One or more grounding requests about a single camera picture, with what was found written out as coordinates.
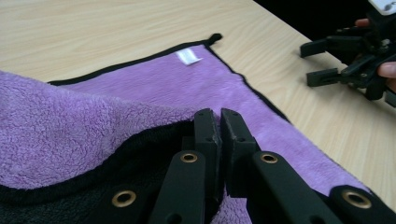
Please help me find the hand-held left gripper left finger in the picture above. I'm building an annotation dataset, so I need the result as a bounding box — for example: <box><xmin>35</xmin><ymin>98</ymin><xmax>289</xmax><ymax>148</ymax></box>
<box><xmin>148</xmin><ymin>107</ymin><xmax>224</xmax><ymax>224</ymax></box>

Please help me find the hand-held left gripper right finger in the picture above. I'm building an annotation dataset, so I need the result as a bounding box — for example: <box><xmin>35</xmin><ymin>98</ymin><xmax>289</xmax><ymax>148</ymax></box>
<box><xmin>219</xmin><ymin>107</ymin><xmax>344</xmax><ymax>224</ymax></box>

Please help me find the purple and black towel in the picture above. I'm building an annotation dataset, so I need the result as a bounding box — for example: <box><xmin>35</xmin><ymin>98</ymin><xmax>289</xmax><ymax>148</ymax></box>
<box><xmin>0</xmin><ymin>32</ymin><xmax>376</xmax><ymax>224</ymax></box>

